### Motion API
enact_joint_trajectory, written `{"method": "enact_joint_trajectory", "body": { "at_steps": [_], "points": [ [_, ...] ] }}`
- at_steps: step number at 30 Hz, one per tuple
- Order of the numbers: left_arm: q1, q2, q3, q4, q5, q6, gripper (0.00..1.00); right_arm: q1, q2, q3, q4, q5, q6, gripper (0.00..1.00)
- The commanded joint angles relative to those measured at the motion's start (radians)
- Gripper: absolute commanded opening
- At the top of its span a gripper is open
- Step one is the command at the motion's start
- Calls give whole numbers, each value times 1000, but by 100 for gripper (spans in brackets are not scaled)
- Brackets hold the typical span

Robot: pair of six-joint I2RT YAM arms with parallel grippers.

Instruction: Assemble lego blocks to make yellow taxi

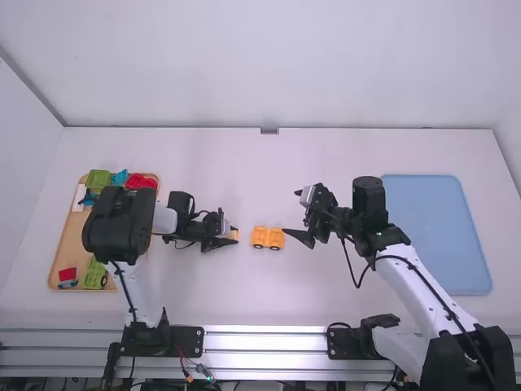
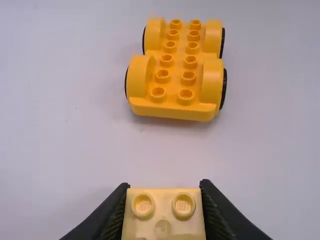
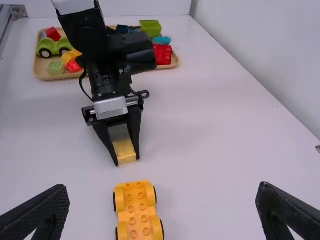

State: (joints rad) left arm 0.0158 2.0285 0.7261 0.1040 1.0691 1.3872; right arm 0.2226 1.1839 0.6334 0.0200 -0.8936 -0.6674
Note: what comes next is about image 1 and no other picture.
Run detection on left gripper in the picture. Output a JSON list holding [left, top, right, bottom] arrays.
[[189, 207, 239, 254]]

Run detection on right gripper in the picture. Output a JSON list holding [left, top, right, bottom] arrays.
[[282, 182, 339, 250]]

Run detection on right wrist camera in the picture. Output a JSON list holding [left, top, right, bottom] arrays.
[[294, 185, 317, 209]]

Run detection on red and black wires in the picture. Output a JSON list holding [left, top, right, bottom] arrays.
[[174, 344, 195, 384]]

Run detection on blue mat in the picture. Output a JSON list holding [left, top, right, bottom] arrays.
[[380, 174, 493, 297]]

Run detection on silver rails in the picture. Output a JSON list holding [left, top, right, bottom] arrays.
[[0, 324, 428, 384]]

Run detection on green toy car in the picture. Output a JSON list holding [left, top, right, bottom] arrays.
[[83, 256, 110, 291]]

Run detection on black cable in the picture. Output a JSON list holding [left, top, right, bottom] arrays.
[[161, 234, 203, 250], [339, 238, 378, 290]]

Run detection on green toy brick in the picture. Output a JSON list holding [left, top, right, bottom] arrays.
[[85, 169, 114, 191]]

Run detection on blue toy brick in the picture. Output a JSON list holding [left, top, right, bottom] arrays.
[[77, 190, 101, 207]]

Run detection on yellow toy car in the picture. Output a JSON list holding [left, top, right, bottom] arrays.
[[249, 226, 287, 251]]

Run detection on small circuit board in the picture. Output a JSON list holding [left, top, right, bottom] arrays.
[[193, 364, 217, 384]]

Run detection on red and white toy brick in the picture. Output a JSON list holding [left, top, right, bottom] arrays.
[[56, 266, 81, 290]]

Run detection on tan tray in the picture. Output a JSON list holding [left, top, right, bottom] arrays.
[[47, 170, 160, 292]]

